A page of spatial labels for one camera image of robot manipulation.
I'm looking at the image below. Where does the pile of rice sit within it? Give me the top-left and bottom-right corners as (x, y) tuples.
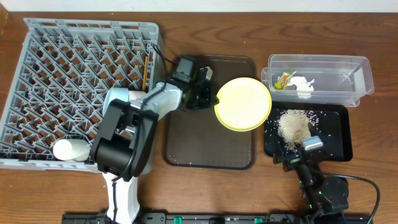
(264, 109), (320, 157)

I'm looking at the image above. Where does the yellow round plate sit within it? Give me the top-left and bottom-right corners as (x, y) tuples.
(215, 77), (272, 132)

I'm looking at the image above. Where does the white tissue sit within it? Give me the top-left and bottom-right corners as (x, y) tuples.
(287, 77), (315, 100)

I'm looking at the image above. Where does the green snack wrapper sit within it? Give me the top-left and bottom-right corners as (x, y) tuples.
(274, 71), (297, 90)

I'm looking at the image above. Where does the pale pink bowl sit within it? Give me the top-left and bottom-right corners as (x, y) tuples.
(53, 139), (90, 162)

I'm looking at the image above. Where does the light blue bowl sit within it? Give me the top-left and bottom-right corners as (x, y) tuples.
(102, 88), (129, 116)

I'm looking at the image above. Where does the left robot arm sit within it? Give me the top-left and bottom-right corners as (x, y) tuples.
(90, 56), (218, 223)

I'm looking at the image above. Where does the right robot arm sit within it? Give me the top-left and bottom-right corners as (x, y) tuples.
(271, 135), (349, 223)

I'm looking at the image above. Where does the black waste tray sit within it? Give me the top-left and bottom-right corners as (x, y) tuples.
(264, 101), (353, 162)

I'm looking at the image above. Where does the clear plastic waste bin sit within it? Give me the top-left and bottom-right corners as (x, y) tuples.
(261, 54), (374, 106)

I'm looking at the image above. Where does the dark brown serving tray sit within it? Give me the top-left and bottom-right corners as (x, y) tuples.
(162, 54), (256, 170)

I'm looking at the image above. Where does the grey plastic dish rack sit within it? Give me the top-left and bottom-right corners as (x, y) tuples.
(1, 18), (164, 172)

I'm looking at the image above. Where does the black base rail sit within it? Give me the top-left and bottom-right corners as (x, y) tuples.
(61, 213), (310, 224)

